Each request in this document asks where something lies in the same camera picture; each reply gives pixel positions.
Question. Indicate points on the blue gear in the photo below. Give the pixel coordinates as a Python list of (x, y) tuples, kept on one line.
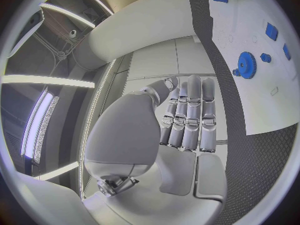
[(248, 65)]

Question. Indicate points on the white task board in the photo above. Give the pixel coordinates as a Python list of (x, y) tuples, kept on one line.
[(262, 97)]

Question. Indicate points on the small blue peg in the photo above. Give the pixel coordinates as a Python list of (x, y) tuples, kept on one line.
[(236, 72)]

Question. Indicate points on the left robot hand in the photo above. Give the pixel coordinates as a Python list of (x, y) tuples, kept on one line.
[(126, 135)]

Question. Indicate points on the glowing light bar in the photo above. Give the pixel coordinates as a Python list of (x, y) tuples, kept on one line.
[(38, 123)]

